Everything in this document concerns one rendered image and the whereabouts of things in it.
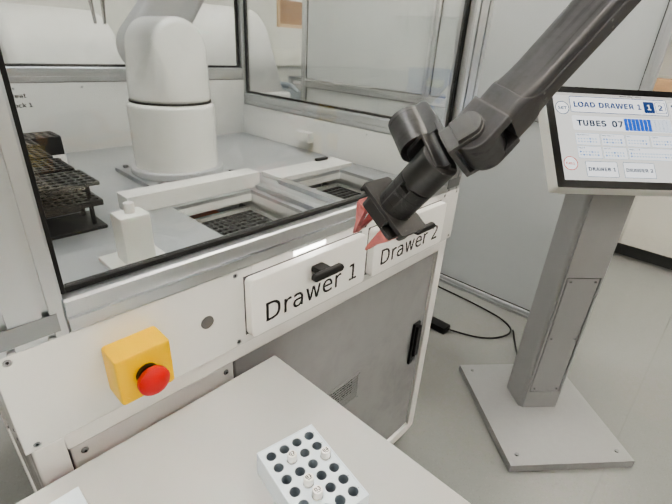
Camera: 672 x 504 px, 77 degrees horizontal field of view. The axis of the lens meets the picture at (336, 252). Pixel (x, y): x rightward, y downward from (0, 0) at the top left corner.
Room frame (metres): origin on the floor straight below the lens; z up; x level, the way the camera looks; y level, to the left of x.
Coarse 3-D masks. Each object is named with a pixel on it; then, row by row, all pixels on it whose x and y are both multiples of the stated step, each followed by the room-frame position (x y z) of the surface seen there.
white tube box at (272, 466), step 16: (304, 432) 0.40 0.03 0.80; (272, 448) 0.38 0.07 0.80; (288, 448) 0.38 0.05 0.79; (304, 448) 0.38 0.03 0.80; (320, 448) 0.39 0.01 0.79; (272, 464) 0.35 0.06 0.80; (288, 464) 0.36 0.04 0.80; (304, 464) 0.36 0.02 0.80; (320, 464) 0.36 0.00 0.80; (336, 464) 0.36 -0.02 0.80; (272, 480) 0.34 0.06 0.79; (288, 480) 0.34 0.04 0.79; (320, 480) 0.34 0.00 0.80; (336, 480) 0.34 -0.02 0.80; (352, 480) 0.34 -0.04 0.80; (272, 496) 0.34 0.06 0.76; (288, 496) 0.31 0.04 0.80; (304, 496) 0.32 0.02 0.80; (336, 496) 0.32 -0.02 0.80; (352, 496) 0.33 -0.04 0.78; (368, 496) 0.32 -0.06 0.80
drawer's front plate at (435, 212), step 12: (432, 204) 1.00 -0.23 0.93; (444, 204) 1.01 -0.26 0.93; (420, 216) 0.93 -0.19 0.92; (432, 216) 0.98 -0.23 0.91; (444, 216) 1.02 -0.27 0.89; (372, 228) 0.82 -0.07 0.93; (396, 240) 0.87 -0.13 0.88; (408, 240) 0.90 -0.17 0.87; (432, 240) 0.99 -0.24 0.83; (372, 252) 0.81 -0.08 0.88; (384, 252) 0.84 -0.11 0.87; (396, 252) 0.87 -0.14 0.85; (408, 252) 0.91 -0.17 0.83; (372, 264) 0.81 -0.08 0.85; (384, 264) 0.84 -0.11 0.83
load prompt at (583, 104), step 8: (568, 96) 1.29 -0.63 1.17; (576, 96) 1.29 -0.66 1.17; (584, 96) 1.30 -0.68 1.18; (576, 104) 1.28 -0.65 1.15; (584, 104) 1.28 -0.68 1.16; (592, 104) 1.28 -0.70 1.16; (600, 104) 1.29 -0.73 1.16; (608, 104) 1.29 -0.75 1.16; (616, 104) 1.29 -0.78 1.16; (624, 104) 1.30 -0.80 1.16; (632, 104) 1.30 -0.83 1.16; (640, 104) 1.30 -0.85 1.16; (648, 104) 1.31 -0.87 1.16; (656, 104) 1.31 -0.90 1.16; (664, 104) 1.31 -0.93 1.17; (584, 112) 1.26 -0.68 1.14; (592, 112) 1.27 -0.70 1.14; (600, 112) 1.27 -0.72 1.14; (608, 112) 1.27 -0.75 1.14; (616, 112) 1.28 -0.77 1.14; (624, 112) 1.28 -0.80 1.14; (632, 112) 1.28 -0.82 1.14; (640, 112) 1.29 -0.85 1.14; (648, 112) 1.29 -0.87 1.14; (656, 112) 1.29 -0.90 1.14; (664, 112) 1.30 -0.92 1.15
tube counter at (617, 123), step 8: (616, 120) 1.26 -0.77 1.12; (624, 120) 1.26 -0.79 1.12; (632, 120) 1.27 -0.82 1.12; (640, 120) 1.27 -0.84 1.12; (648, 120) 1.27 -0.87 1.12; (656, 120) 1.28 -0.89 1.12; (664, 120) 1.28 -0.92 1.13; (616, 128) 1.24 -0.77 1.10; (624, 128) 1.25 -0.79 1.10; (632, 128) 1.25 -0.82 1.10; (640, 128) 1.25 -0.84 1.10; (648, 128) 1.26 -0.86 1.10; (656, 128) 1.26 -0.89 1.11; (664, 128) 1.26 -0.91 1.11
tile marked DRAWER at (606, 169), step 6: (588, 162) 1.16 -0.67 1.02; (594, 162) 1.16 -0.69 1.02; (600, 162) 1.17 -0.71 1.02; (606, 162) 1.17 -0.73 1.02; (612, 162) 1.17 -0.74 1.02; (588, 168) 1.15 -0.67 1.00; (594, 168) 1.15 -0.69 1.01; (600, 168) 1.16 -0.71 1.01; (606, 168) 1.16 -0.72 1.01; (612, 168) 1.16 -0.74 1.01; (588, 174) 1.14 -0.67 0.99; (594, 174) 1.14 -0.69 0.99; (600, 174) 1.14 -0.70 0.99; (606, 174) 1.15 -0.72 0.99; (612, 174) 1.15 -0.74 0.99; (618, 174) 1.15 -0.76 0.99
